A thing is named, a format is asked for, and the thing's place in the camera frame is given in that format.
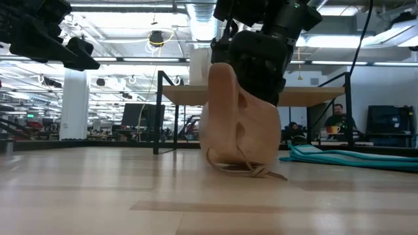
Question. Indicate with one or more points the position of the person seated low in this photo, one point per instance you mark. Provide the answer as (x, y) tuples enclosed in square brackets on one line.
[(295, 130)]

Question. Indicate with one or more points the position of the person behind yellow mug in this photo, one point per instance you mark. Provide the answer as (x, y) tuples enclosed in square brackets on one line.
[(338, 117)]

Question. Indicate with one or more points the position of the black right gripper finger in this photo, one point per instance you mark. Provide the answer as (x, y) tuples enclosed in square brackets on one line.
[(266, 88)]

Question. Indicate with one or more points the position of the white pillar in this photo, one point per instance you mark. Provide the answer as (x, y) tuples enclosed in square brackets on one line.
[(75, 104)]

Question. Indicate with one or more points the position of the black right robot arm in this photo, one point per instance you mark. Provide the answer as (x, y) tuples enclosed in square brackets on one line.
[(271, 16)]

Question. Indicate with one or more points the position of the background robot arms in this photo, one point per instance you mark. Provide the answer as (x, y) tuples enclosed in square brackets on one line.
[(191, 125)]

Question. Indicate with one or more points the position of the blue folded cloth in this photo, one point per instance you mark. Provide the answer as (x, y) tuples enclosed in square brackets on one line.
[(346, 158)]

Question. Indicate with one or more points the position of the wooden shelf with black legs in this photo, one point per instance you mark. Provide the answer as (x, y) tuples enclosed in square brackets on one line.
[(183, 94)]

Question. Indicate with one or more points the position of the yellow mug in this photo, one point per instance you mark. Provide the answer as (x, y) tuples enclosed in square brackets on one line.
[(335, 129)]

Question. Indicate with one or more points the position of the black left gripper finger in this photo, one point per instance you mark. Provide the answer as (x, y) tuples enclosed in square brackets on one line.
[(81, 55), (36, 53)]

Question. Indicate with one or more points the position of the dark background monitor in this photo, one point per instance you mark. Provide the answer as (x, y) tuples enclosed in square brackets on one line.
[(137, 115)]

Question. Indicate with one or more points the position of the large black background screen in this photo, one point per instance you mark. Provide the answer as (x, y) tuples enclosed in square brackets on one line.
[(390, 119)]

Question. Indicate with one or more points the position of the black ceiling device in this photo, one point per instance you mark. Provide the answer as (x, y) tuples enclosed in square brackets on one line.
[(156, 37)]

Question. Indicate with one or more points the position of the white mug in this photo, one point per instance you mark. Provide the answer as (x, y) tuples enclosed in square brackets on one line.
[(200, 67)]

